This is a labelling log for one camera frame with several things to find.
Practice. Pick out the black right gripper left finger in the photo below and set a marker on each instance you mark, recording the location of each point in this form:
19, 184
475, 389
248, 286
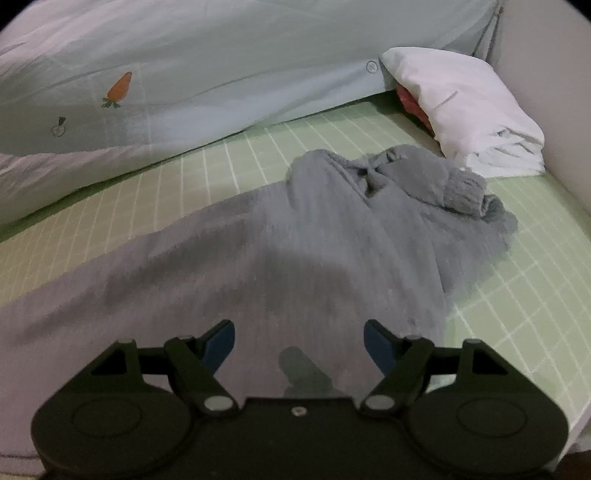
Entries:
191, 366

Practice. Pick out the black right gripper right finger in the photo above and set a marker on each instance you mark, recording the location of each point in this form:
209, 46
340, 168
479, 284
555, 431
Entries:
403, 362

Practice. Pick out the grey sweatshirt garment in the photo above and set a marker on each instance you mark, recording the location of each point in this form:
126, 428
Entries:
298, 266

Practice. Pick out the green grid bed sheet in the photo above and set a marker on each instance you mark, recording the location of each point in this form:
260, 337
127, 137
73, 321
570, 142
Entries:
535, 307

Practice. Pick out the white pillow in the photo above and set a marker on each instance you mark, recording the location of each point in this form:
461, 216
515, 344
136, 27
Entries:
477, 121

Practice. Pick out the red item under pillow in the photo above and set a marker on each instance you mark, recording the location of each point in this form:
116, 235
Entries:
412, 107

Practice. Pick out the light blue carrot-print duvet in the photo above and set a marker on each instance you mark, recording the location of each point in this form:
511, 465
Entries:
92, 90

